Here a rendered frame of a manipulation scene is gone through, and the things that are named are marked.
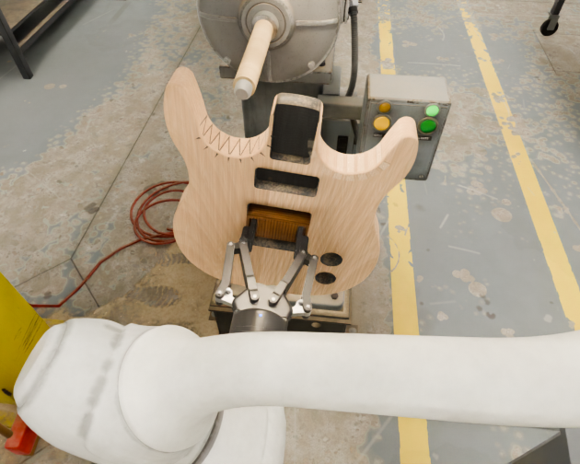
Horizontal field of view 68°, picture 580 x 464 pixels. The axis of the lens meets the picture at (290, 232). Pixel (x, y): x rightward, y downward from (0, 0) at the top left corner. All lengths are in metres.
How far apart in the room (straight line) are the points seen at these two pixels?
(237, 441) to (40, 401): 0.18
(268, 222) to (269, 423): 0.31
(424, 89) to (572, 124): 2.36
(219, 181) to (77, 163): 2.11
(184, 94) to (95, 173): 2.06
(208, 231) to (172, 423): 0.41
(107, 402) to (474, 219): 2.09
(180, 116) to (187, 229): 0.22
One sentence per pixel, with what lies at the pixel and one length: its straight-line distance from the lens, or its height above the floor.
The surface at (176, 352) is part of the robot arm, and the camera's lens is 0.36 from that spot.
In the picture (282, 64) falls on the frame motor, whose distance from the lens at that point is 0.86.
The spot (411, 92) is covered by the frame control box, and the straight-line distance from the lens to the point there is 0.90.
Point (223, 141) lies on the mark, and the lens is 0.62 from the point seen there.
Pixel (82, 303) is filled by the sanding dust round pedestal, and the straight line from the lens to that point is 2.03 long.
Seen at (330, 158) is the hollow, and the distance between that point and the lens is 0.60.
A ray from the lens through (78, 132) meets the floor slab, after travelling 2.95.
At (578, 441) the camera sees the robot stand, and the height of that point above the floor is 0.70.
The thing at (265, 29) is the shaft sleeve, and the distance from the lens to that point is 0.76.
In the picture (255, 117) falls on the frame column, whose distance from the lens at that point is 1.12.
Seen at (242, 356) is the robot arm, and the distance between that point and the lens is 0.32.
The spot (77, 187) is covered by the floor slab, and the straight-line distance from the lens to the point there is 2.55.
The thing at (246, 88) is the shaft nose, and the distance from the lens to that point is 0.62.
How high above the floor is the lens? 1.57
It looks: 49 degrees down
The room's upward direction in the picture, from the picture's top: straight up
